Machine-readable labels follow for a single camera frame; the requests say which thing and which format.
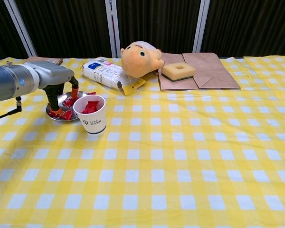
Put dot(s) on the round steel plate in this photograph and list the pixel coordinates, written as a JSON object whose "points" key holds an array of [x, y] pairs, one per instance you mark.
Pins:
{"points": [[82, 95]]}

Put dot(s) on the black pleated curtain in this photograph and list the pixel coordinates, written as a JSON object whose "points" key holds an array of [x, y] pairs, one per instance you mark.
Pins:
{"points": [[156, 21], [66, 26], [247, 26], [0, 28]]}

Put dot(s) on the white partition frame post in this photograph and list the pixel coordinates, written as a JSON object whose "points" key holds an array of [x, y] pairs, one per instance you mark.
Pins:
{"points": [[110, 14], [201, 26], [21, 28]]}

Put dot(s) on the yellow white checkered tablecloth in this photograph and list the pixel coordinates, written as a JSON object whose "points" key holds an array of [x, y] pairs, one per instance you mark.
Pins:
{"points": [[180, 166]]}

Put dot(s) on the white paper cup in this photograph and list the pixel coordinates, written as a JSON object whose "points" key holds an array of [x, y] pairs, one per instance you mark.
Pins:
{"points": [[92, 126]]}

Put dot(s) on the kraft spiral notebook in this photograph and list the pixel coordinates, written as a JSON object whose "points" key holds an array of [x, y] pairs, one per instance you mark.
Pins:
{"points": [[45, 58]]}

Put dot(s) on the yellow sponge with hole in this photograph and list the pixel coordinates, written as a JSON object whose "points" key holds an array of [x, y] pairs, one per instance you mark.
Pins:
{"points": [[173, 72]]}

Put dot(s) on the red candy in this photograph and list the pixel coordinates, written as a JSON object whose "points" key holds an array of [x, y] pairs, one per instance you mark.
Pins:
{"points": [[86, 110], [92, 93], [93, 104], [67, 115], [54, 114], [67, 102]]}

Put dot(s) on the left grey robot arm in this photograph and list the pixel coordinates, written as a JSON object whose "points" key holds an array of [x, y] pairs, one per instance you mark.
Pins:
{"points": [[4, 80]]}

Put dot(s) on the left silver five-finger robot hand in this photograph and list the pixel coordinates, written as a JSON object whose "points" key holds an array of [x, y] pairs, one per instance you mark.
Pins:
{"points": [[52, 73]]}

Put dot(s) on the brown paper bag triangular fold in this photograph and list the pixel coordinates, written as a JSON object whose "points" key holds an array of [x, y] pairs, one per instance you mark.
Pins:
{"points": [[211, 69]]}

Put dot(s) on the yellow hang tag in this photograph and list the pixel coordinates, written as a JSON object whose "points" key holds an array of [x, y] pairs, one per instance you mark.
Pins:
{"points": [[133, 86]]}

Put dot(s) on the orange plush doll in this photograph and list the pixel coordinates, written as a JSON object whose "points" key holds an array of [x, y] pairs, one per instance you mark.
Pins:
{"points": [[135, 61]]}

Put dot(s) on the white plastic-wrapped package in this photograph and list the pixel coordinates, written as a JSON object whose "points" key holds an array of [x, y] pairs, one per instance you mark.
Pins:
{"points": [[102, 73]]}

